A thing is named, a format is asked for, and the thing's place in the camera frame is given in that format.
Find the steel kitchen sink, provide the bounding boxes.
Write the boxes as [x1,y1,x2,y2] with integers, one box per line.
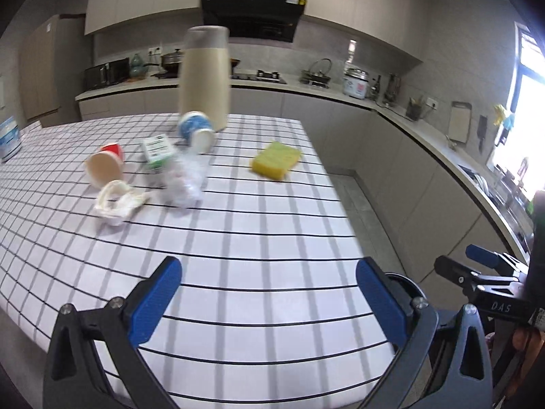
[460,165,534,253]

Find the dark round trash bin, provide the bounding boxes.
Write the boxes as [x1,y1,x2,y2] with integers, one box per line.
[382,272,430,314]

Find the person's right hand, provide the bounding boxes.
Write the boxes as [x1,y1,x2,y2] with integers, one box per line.
[511,327,544,353]

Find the black cleaver knife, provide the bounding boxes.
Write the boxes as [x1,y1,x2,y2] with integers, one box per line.
[477,116,488,153]

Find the yellow blue hanging gloves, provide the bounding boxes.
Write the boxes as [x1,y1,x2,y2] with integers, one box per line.
[493,104,515,146]

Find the white cutting board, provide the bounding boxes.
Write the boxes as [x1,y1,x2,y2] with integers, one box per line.
[447,102,472,144]

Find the black white checkered tablecloth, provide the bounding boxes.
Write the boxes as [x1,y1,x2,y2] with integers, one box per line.
[1,113,393,408]

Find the white crumpled tissue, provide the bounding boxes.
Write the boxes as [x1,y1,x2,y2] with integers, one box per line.
[93,180,151,227]

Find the black utensil holder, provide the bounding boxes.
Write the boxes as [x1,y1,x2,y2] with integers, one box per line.
[406,95,426,121]

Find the red paper cup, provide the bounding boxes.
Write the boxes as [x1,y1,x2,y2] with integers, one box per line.
[84,142,124,189]

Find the clear crumpled plastic bag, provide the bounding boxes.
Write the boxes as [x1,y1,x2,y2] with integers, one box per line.
[160,152,209,209]

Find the white blue tub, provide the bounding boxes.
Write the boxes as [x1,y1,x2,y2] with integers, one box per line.
[0,116,21,163]

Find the green white milk carton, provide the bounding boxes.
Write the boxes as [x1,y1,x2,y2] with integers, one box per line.
[141,134,175,170]

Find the white rice cooker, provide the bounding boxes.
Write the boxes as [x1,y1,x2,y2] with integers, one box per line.
[343,67,369,100]

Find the yellow green sponge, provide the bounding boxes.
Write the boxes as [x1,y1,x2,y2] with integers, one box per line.
[250,141,301,181]

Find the steel kettle on stand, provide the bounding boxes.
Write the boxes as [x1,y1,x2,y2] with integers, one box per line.
[299,57,332,89]

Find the blue white yogurt cup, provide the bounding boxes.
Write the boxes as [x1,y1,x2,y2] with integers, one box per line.
[177,111,215,154]

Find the black microwave oven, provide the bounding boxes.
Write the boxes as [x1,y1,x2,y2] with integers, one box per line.
[84,57,129,91]

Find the green ceramic vase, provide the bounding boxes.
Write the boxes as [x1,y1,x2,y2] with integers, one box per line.
[129,54,146,79]

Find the gas stove top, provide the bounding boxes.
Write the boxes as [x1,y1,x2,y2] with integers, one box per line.
[231,69,286,85]

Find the brown refrigerator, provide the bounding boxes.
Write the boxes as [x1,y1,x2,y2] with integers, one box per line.
[18,14,92,127]

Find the black cooking pot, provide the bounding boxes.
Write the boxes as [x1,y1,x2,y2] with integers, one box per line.
[161,48,184,75]

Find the beige thermos jug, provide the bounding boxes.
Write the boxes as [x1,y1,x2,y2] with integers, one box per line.
[178,26,231,131]

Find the black range hood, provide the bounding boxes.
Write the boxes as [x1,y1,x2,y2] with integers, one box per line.
[200,0,307,43]

